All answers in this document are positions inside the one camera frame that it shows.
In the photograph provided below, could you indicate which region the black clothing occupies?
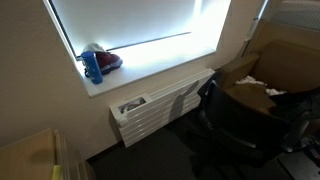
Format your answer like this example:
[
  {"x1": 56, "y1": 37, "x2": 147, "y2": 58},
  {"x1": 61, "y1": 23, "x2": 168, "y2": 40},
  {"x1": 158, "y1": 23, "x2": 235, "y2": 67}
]
[{"x1": 269, "y1": 88, "x2": 320, "y2": 112}]

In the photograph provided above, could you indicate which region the black mesh office chair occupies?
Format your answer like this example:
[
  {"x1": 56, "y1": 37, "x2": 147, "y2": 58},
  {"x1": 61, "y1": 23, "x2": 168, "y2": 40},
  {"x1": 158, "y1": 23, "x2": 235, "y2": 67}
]
[{"x1": 196, "y1": 73, "x2": 313, "y2": 168}]

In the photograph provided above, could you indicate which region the white radiator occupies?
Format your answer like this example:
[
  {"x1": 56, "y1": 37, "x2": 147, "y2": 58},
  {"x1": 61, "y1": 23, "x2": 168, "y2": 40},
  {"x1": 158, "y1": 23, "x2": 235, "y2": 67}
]
[{"x1": 109, "y1": 68, "x2": 216, "y2": 148}]

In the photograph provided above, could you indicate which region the white window sill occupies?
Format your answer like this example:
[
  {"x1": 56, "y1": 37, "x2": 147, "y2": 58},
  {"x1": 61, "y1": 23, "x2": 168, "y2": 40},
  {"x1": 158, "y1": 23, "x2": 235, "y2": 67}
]
[{"x1": 74, "y1": 49, "x2": 218, "y2": 98}]

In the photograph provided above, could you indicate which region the colourful radiator sticker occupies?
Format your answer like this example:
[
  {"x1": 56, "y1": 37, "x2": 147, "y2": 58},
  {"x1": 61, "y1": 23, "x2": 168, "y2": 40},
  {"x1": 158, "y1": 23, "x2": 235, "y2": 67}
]
[{"x1": 117, "y1": 96, "x2": 148, "y2": 114}]

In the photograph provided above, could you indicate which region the white radiator knob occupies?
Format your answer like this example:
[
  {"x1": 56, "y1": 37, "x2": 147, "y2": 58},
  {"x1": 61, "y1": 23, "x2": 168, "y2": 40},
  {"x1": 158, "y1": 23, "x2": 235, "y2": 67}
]
[{"x1": 117, "y1": 115, "x2": 129, "y2": 128}]

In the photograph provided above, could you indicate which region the blue bottle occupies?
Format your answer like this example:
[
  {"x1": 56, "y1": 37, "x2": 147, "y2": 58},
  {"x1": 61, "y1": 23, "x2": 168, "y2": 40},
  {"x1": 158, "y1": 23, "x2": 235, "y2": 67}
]
[{"x1": 80, "y1": 50, "x2": 104, "y2": 85}]

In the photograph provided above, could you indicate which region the white crumpled paper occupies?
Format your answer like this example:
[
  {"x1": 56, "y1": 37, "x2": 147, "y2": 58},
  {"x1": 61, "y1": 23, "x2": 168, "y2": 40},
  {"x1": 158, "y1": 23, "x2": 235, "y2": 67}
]
[{"x1": 235, "y1": 75, "x2": 268, "y2": 88}]

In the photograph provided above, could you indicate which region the crumpled white cloth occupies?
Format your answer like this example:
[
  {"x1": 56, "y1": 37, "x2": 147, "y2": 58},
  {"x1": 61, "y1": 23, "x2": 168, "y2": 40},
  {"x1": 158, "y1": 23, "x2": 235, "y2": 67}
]
[{"x1": 265, "y1": 88, "x2": 288, "y2": 97}]

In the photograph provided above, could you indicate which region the brown cardboard box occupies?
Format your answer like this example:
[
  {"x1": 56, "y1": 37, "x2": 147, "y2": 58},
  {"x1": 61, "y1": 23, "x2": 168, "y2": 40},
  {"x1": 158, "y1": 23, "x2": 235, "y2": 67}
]
[{"x1": 216, "y1": 19, "x2": 320, "y2": 116}]

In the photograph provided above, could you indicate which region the yellow item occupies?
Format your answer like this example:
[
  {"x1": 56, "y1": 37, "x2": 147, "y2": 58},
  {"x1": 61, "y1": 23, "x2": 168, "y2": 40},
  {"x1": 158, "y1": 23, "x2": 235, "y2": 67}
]
[{"x1": 51, "y1": 163, "x2": 64, "y2": 180}]

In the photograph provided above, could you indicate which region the grey striped pillow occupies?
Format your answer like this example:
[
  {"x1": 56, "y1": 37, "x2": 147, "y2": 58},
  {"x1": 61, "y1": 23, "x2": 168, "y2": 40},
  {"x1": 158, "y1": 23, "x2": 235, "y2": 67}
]
[{"x1": 271, "y1": 0, "x2": 320, "y2": 33}]

